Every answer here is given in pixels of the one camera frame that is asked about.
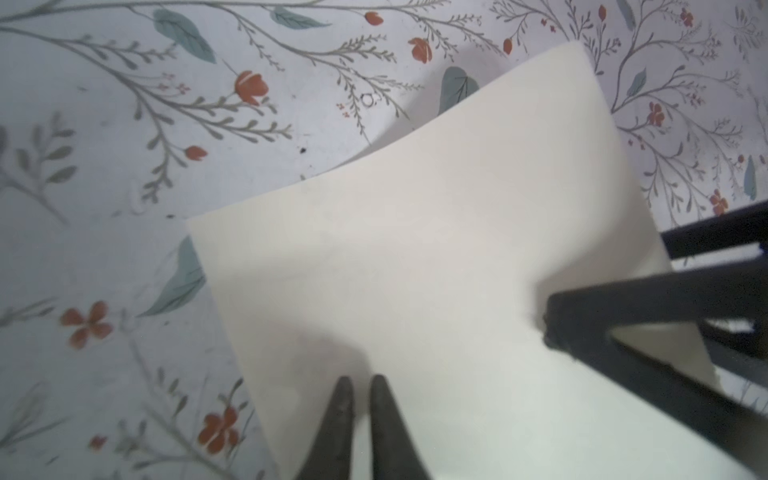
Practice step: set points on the cream square paper sheet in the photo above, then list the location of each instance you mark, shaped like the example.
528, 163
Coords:
430, 261

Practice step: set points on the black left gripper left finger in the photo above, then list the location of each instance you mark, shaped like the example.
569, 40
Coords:
330, 455

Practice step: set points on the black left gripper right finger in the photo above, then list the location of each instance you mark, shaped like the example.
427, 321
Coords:
394, 456

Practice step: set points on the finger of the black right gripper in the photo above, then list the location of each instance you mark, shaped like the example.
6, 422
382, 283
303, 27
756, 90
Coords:
580, 323
741, 227

